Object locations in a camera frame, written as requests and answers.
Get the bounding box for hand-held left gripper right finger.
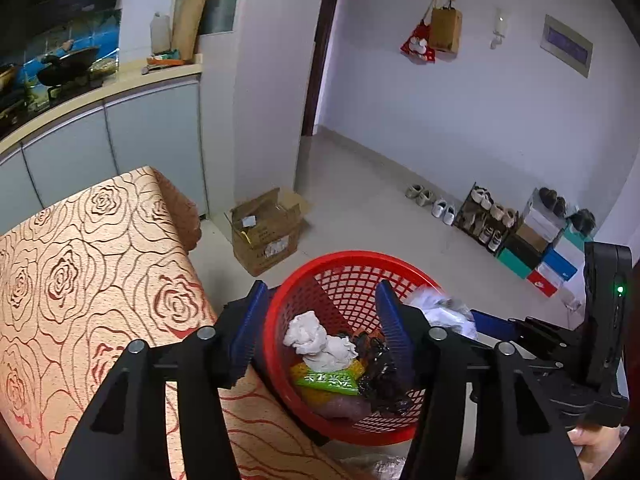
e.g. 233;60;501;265
375;280;586;480

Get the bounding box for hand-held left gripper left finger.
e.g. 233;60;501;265
55;280;269;480

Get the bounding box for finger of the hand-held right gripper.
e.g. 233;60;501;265
470;310;585;362

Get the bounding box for clear plastic bag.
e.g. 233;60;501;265
402;285;478;343

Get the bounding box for white paper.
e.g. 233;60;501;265
302;335;360;372

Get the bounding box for large black plastic bag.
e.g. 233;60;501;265
357;355;416;413

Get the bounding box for green wrapper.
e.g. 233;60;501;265
294;367;360;397

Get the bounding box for red plastic basket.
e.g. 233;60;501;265
262;251;446;447

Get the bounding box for person's right hand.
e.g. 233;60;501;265
569;426;625;480

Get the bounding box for stack of shoe boxes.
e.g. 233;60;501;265
496;195;591;298

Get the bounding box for cardboard box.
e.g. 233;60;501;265
224;187;312;277

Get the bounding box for group of assorted shoes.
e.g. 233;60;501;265
457;186;518;252

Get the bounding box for dark grey shoe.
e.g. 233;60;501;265
569;208;597;236

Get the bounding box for black shoe rack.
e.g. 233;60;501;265
452;182;523;253

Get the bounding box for translucent plastic sheet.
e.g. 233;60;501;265
342;452;407;480

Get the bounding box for grey base cabinets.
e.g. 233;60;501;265
0;72;208;221

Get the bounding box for beige kitchen countertop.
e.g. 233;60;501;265
0;52;205;153

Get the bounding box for red hanging bag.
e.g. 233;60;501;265
400;17;437;64

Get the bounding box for small orange green item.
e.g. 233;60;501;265
145;50;196;72

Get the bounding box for white intercom phone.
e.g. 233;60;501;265
490;10;507;51

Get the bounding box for brown paper bag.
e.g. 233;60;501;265
430;7;463;54

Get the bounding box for black gas stove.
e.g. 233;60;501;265
0;67;118;126

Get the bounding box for translucent plastic jug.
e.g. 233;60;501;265
150;11;172;55

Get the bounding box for black wok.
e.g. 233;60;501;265
37;47;101;88

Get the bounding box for wooden cutting board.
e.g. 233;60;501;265
171;0;216;61

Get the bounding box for dark door frame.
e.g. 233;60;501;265
300;0;346;137

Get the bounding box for grey wall panel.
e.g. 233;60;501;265
541;14;595;78

